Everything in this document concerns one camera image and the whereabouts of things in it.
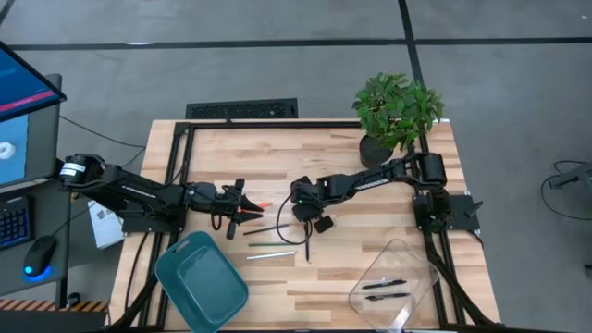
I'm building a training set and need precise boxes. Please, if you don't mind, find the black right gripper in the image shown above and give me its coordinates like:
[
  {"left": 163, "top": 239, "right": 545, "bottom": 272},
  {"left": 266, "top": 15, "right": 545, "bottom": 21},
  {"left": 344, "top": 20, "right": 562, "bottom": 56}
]
[{"left": 290, "top": 175, "right": 335, "bottom": 235}]

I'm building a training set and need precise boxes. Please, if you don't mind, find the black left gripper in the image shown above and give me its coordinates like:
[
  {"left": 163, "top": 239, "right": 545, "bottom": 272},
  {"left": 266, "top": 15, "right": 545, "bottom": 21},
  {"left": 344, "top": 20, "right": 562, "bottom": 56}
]
[{"left": 185, "top": 178, "right": 265, "bottom": 241}]

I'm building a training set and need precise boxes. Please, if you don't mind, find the orange pencil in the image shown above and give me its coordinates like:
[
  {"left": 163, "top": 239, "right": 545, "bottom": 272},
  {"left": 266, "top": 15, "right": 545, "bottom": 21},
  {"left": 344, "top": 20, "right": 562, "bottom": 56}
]
[{"left": 237, "top": 202, "right": 274, "bottom": 215}]

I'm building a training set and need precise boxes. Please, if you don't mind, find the black pencil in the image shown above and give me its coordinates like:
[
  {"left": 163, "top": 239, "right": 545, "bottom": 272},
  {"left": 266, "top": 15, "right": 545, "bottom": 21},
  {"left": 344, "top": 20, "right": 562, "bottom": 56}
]
[{"left": 242, "top": 223, "right": 293, "bottom": 237}]

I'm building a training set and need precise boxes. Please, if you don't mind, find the white pencil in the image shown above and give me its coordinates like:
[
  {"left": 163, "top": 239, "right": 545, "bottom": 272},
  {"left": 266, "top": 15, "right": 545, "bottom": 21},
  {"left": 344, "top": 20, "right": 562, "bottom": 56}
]
[{"left": 245, "top": 251, "right": 297, "bottom": 261}]

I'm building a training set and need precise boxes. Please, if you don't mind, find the teal plastic bin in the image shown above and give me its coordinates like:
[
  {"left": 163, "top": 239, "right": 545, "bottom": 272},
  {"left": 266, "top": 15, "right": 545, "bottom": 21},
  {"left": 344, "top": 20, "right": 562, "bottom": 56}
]
[{"left": 154, "top": 229, "right": 250, "bottom": 333}]

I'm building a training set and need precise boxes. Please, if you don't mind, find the black floor vent grille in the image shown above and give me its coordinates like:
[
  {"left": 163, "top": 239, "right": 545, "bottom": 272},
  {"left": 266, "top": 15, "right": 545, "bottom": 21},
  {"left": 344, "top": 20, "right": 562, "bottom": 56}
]
[{"left": 185, "top": 97, "right": 300, "bottom": 120}]

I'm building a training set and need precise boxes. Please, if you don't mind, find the green plant in black pot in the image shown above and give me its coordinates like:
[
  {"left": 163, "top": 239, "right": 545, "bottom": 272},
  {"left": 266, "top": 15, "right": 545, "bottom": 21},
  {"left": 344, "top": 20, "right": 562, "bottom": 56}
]
[{"left": 351, "top": 71, "right": 445, "bottom": 170}]

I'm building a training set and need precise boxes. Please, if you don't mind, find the clear plastic bin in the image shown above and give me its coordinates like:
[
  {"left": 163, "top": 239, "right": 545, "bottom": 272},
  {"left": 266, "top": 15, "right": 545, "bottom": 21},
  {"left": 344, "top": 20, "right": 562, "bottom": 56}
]
[{"left": 348, "top": 237, "right": 440, "bottom": 333}]

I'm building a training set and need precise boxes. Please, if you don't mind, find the white paper booklet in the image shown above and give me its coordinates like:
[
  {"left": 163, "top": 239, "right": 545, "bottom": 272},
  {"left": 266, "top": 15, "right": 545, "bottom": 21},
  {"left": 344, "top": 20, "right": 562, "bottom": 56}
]
[{"left": 87, "top": 200, "right": 126, "bottom": 251}]

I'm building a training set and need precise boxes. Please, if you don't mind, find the black computer mouse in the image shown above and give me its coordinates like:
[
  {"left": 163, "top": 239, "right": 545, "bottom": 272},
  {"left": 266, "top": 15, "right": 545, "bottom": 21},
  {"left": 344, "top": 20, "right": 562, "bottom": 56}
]
[{"left": 22, "top": 235, "right": 58, "bottom": 284}]

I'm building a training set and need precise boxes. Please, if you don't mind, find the grey-framed light blue screen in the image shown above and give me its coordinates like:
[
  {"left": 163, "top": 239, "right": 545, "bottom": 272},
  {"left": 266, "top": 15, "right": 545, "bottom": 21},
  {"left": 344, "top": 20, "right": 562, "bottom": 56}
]
[{"left": 0, "top": 73, "right": 63, "bottom": 189}]

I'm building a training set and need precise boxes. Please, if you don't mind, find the black keyboard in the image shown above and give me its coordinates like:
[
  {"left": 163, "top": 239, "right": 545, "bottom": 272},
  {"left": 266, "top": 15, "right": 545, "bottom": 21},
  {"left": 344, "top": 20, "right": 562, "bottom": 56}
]
[{"left": 0, "top": 196, "right": 33, "bottom": 252}]

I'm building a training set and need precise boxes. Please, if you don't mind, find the grey side desk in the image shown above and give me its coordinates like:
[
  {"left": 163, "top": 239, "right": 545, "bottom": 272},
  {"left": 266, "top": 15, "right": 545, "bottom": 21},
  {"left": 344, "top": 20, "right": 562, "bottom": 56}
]
[{"left": 0, "top": 178, "right": 73, "bottom": 297}]

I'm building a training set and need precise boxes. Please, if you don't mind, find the computer monitor dark blue screen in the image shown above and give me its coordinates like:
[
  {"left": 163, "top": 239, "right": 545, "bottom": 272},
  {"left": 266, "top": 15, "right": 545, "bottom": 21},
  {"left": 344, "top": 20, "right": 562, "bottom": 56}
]
[{"left": 0, "top": 40, "right": 68, "bottom": 124}]

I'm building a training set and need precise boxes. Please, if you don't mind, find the grey floor stand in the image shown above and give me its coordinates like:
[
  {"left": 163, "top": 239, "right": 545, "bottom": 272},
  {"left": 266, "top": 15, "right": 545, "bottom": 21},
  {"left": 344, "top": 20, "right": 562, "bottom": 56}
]
[{"left": 548, "top": 162, "right": 592, "bottom": 191}]

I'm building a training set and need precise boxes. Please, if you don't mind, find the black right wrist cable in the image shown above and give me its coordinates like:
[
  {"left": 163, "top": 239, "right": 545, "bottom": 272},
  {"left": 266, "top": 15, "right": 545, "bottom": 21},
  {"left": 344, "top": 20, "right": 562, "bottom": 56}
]
[{"left": 276, "top": 191, "right": 312, "bottom": 246}]

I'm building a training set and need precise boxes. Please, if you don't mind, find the black aluminium table frame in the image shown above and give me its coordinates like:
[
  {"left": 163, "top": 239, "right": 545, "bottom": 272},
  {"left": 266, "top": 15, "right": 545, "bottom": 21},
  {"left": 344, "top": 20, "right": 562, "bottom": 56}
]
[{"left": 137, "top": 119, "right": 463, "bottom": 332}]

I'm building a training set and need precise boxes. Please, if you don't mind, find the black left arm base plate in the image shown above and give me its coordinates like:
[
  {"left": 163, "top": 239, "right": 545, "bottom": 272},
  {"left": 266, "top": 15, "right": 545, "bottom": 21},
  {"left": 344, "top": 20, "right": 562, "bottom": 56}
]
[{"left": 120, "top": 210, "right": 189, "bottom": 234}]

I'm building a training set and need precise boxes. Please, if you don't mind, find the black left cable bundle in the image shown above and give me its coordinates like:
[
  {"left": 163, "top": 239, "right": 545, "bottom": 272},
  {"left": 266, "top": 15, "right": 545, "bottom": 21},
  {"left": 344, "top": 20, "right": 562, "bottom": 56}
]
[{"left": 106, "top": 230, "right": 161, "bottom": 332}]

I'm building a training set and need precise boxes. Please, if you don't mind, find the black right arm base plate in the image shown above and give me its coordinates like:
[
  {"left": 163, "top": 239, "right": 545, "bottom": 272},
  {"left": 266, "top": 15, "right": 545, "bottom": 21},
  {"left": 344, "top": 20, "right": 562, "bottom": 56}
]
[{"left": 413, "top": 192, "right": 485, "bottom": 233}]

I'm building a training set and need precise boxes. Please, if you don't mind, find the thin black floor cable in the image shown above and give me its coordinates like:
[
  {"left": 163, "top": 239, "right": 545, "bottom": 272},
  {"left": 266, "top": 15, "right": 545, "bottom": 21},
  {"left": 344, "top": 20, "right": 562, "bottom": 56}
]
[{"left": 58, "top": 114, "right": 147, "bottom": 150}]

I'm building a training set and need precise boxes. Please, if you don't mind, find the black floor cable loop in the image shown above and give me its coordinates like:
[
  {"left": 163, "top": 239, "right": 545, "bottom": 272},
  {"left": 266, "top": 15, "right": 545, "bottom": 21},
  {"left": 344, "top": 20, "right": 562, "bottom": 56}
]
[{"left": 539, "top": 159, "right": 592, "bottom": 222}]

